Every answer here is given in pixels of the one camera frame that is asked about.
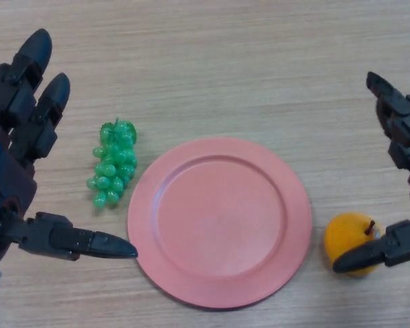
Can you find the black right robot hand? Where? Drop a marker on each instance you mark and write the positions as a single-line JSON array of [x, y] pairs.
[[406, 242]]

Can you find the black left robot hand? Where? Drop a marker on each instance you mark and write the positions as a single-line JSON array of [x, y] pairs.
[[10, 191]]

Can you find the yellow pear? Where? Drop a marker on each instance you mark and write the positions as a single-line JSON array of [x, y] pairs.
[[345, 232]]

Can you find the pink round plate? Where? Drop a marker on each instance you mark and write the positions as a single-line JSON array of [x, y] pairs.
[[218, 225]]

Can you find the green grape bunch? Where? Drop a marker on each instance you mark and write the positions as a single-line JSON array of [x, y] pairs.
[[114, 164]]

